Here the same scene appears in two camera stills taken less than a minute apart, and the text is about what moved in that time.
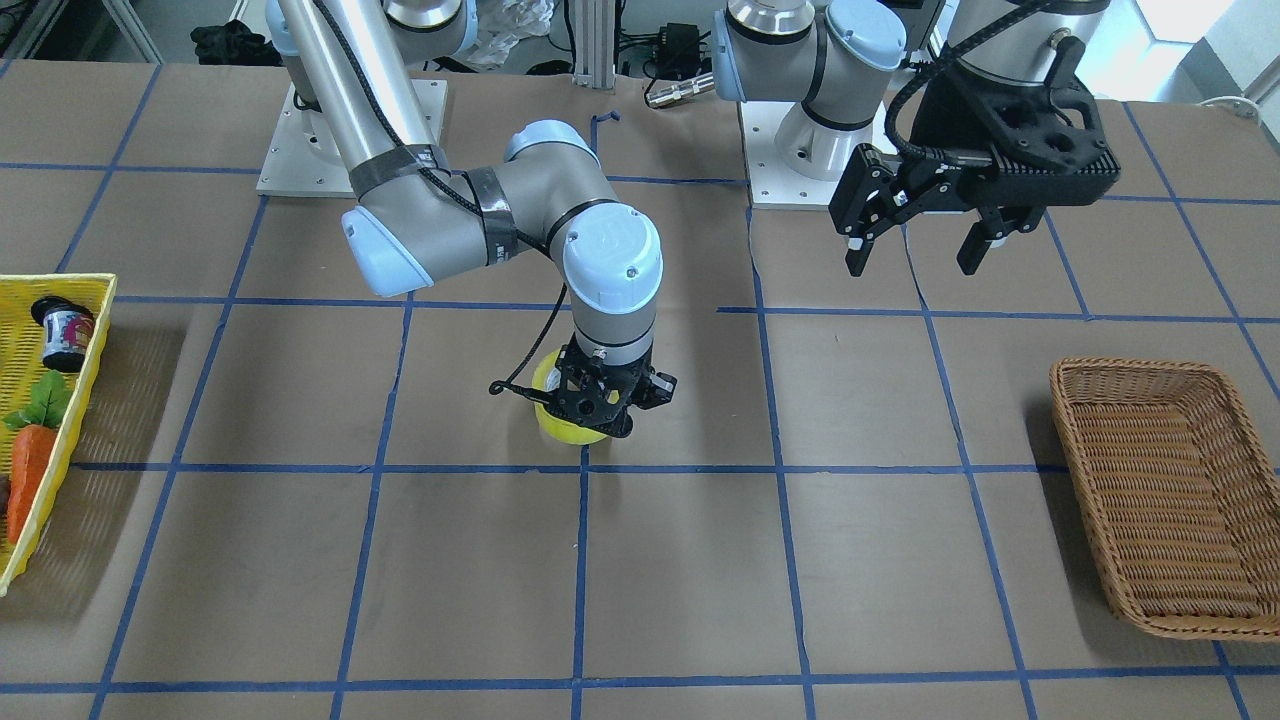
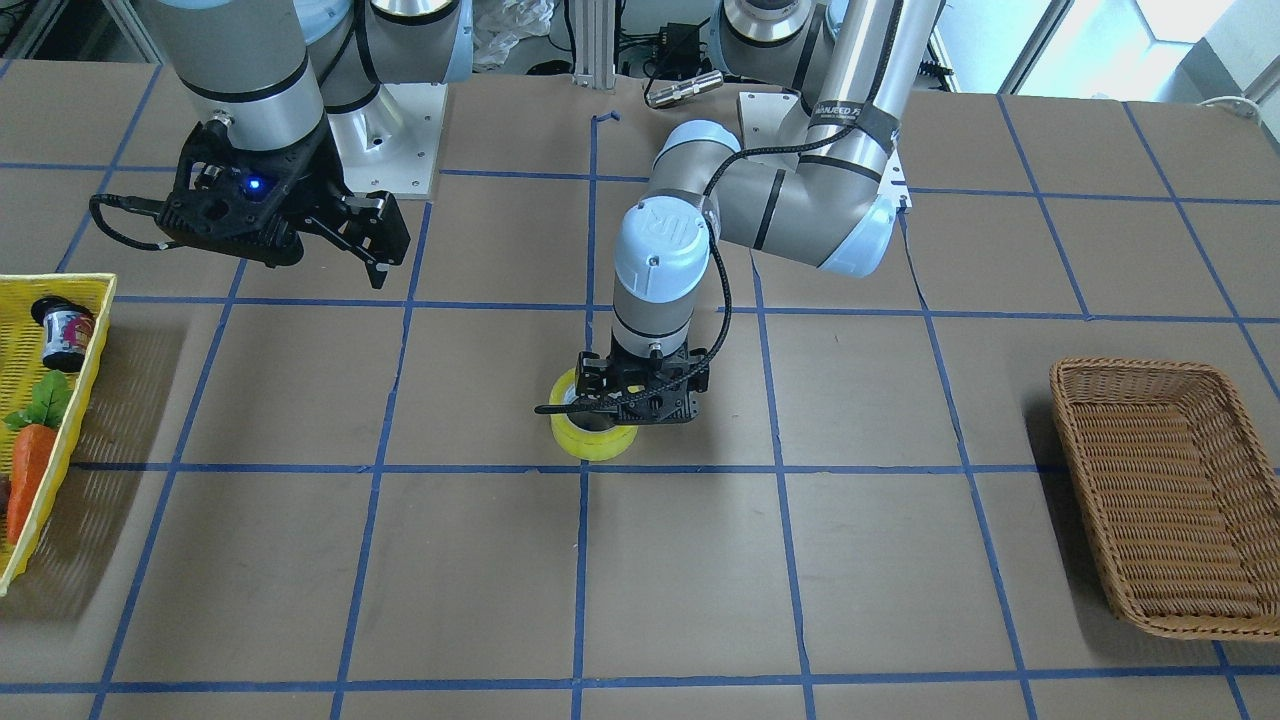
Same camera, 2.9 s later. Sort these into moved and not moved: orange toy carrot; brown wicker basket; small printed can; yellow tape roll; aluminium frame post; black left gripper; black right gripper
Moved: yellow tape roll; black left gripper; black right gripper
Not moved: brown wicker basket; aluminium frame post; small printed can; orange toy carrot
